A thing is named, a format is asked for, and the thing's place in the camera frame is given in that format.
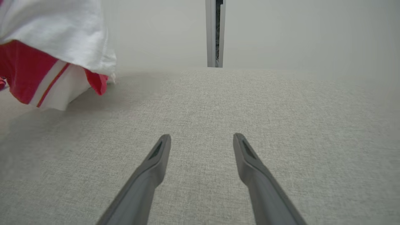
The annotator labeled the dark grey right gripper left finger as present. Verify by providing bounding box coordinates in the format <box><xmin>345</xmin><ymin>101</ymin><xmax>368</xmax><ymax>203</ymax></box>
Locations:
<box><xmin>95</xmin><ymin>134</ymin><xmax>172</xmax><ymax>225</ymax></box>

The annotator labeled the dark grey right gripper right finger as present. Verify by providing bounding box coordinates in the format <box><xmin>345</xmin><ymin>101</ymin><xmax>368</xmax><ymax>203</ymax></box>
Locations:
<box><xmin>232</xmin><ymin>133</ymin><xmax>308</xmax><ymax>225</ymax></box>

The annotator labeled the grey metal wall post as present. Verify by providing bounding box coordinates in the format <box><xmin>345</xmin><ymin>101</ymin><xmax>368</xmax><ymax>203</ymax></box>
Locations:
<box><xmin>205</xmin><ymin>0</ymin><xmax>226</xmax><ymax>68</ymax></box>

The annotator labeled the red shirt with white sleeves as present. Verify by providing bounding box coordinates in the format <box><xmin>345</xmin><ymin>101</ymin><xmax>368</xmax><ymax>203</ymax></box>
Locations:
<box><xmin>0</xmin><ymin>0</ymin><xmax>117</xmax><ymax>111</ymax></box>

